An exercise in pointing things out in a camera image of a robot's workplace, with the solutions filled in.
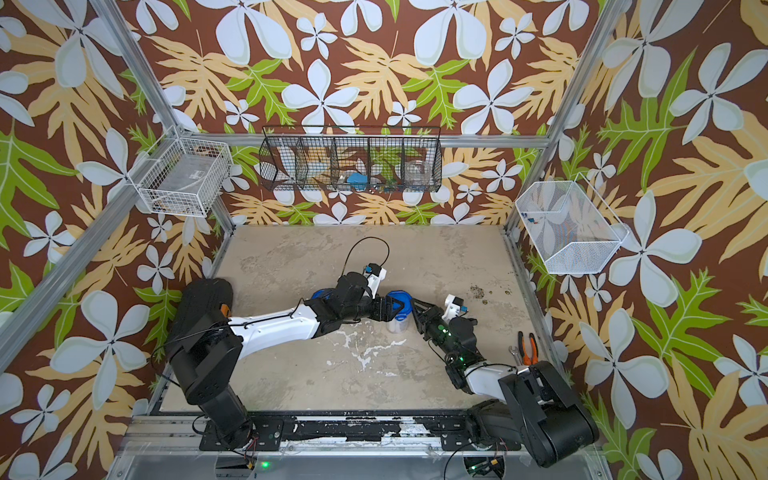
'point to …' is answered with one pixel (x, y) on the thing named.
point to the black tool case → (202, 302)
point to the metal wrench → (516, 354)
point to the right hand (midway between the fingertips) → (407, 302)
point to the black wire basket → (346, 158)
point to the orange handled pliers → (534, 358)
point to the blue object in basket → (358, 181)
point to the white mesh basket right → (572, 230)
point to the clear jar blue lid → (323, 293)
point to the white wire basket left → (183, 176)
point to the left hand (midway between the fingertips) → (398, 301)
